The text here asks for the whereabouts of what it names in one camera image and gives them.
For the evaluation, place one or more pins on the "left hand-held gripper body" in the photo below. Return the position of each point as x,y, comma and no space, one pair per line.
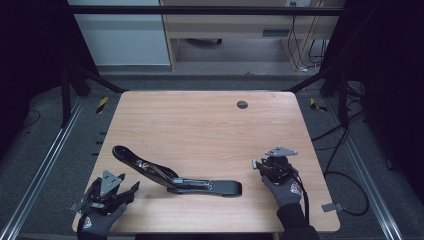
108,183

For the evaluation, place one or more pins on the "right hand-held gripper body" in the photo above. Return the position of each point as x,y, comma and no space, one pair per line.
278,168

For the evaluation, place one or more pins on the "black stapler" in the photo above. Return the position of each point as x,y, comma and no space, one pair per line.
200,186

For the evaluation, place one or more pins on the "person's right hand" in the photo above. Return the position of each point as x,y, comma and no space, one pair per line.
286,193

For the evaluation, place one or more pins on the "person's left hand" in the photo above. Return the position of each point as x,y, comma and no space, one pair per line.
98,223

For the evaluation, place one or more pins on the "round grey table grommet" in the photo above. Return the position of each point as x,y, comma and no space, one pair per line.
242,104

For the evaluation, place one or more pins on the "yellow black striped tape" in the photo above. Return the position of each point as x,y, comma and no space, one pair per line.
102,105
315,105

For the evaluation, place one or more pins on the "white cabinet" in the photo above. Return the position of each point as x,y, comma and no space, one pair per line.
123,40

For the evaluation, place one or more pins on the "light wooden desk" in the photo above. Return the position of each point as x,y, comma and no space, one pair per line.
226,25

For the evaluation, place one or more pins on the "black curtain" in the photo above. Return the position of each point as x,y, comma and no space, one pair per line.
390,66
30,50

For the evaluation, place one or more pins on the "grey metal bracket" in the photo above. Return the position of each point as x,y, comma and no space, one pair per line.
75,206
331,207

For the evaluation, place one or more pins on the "aluminium floor rail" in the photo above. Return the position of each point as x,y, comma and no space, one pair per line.
43,160
366,173

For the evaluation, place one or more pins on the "black frame strut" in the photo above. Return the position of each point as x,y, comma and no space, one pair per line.
96,80
313,80

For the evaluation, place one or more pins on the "black horizontal frame bar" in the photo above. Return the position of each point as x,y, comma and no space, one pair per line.
200,10

